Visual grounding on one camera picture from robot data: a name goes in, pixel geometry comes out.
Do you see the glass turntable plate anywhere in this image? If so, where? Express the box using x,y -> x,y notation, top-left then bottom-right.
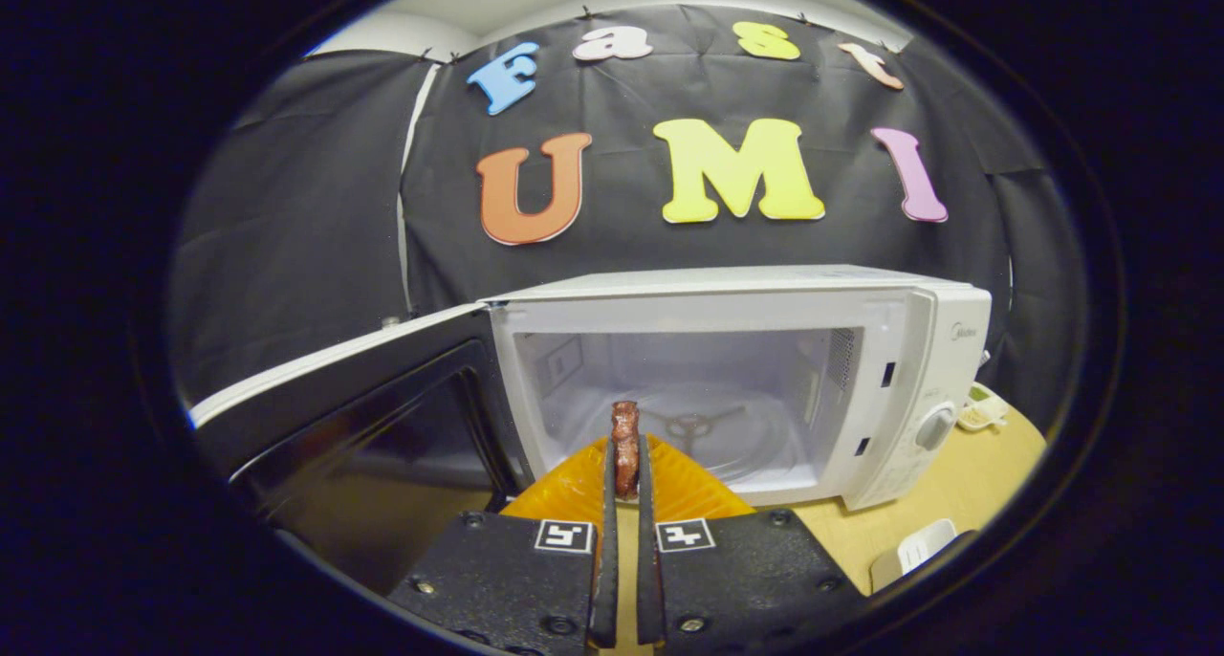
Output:
583,381 -> 814,490

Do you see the brown meat piece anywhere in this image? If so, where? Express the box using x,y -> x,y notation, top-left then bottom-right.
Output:
610,400 -> 642,500

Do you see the white divided spice dish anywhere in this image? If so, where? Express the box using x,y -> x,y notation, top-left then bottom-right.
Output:
956,383 -> 1010,434

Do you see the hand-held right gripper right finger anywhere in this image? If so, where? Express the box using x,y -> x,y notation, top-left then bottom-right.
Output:
635,432 -> 866,656

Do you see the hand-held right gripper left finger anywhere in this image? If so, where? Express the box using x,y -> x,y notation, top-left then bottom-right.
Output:
387,432 -> 623,656

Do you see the black backdrop cloth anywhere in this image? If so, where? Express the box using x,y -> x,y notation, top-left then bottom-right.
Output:
170,4 -> 1086,427

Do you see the white rectangular tray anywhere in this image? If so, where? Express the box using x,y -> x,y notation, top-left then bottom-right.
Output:
868,518 -> 959,592

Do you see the white microwave oven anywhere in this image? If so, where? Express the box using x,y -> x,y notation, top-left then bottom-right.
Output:
186,264 -> 994,533

